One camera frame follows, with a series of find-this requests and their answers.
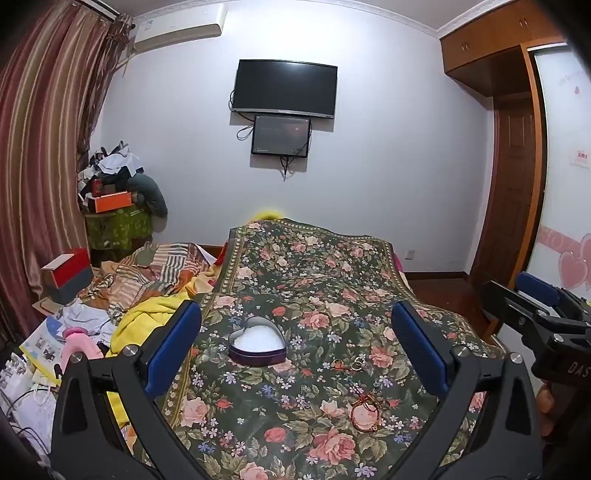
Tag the person's right hand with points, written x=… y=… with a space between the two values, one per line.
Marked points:
x=545 y=401

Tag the pink cloth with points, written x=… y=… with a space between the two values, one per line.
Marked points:
x=398 y=265

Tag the orange box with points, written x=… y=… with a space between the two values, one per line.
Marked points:
x=113 y=202

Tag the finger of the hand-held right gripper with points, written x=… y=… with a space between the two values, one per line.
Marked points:
x=510 y=307
x=538 y=287

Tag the white paper bag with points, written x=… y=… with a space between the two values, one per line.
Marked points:
x=25 y=406

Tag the printed magazine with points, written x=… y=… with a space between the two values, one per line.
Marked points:
x=41 y=344

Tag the small dark red box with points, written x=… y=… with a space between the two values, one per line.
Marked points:
x=96 y=187

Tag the purple heart-shaped tin box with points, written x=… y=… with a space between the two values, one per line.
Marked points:
x=257 y=344

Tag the floral blanket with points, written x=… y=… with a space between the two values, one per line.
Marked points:
x=295 y=277

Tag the pile of clothes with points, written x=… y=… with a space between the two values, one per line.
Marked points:
x=113 y=164

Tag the green patterned cloth cover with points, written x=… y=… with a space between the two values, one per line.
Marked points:
x=117 y=228

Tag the white heart-print wardrobe door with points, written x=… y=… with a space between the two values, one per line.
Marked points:
x=565 y=161

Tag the yellow cloth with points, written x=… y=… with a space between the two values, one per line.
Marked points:
x=267 y=216

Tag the white air conditioner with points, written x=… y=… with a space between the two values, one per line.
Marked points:
x=180 y=30

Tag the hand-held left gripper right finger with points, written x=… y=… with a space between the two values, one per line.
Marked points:
x=418 y=346

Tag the yellow blanket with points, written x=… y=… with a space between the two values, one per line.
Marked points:
x=138 y=323

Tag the wooden overhead cabinet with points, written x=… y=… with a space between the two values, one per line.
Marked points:
x=494 y=37

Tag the striped brown curtain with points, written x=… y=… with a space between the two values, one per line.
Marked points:
x=46 y=138

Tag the striped patchwork quilt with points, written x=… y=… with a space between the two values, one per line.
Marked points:
x=152 y=272

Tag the large wall television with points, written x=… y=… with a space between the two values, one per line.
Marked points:
x=284 y=85

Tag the small wall monitor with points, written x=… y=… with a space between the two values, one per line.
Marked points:
x=280 y=134

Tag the pink toy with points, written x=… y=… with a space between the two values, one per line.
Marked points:
x=78 y=344

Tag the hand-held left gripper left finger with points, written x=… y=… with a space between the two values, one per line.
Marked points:
x=173 y=344

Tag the wooden door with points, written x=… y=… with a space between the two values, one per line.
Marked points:
x=512 y=184

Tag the white cloth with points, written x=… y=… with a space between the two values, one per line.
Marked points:
x=87 y=318

